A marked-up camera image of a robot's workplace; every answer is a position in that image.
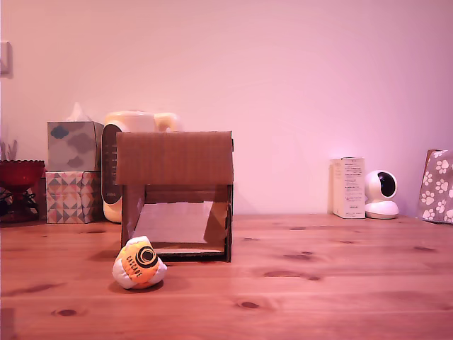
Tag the triangle pattern tissue box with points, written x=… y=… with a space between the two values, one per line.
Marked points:
x=70 y=196

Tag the cardboard dice tower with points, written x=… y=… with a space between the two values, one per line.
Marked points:
x=173 y=159

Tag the red glass bowl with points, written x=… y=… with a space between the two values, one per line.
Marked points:
x=19 y=173

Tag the white tissue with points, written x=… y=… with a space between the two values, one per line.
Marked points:
x=78 y=113

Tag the dried lavender stems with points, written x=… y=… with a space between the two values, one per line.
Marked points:
x=8 y=150

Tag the orange and white footbag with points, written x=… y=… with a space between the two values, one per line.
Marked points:
x=139 y=265

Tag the cream water bottle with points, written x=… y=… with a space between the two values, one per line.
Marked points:
x=131 y=122

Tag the cloud print tissue box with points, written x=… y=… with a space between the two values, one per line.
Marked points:
x=70 y=145

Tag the white printed carton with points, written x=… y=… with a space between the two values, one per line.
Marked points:
x=350 y=187

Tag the grey paw print bag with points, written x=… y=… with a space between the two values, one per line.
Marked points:
x=437 y=187

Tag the small white round camera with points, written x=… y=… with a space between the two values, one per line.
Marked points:
x=380 y=209

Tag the white wall plate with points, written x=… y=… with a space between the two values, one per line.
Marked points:
x=5 y=60

